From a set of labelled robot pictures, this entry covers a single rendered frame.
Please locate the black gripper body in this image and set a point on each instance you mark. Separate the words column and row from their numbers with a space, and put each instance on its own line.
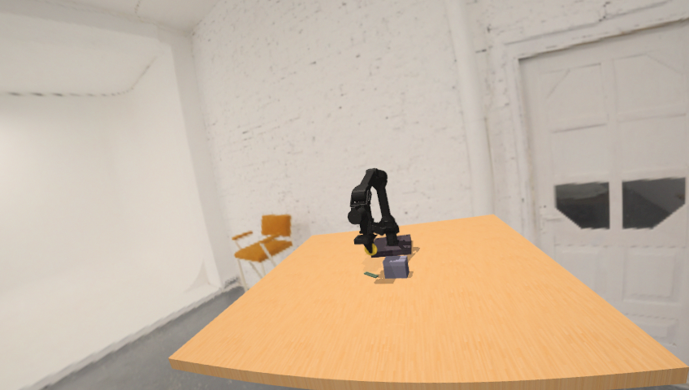
column 365, row 238

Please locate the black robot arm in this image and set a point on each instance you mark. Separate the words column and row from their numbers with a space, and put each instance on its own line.
column 360, row 204

